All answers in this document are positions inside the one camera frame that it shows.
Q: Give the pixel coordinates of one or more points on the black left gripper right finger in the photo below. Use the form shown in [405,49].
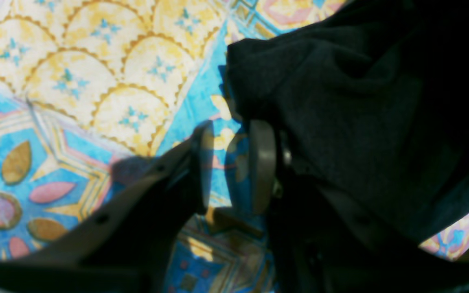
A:
[324,241]

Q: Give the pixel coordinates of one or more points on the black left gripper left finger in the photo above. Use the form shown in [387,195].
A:
[126,245]

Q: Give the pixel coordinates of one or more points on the black t-shirt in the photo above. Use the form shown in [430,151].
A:
[375,100]

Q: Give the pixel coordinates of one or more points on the patterned tablecloth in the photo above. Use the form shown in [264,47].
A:
[93,91]

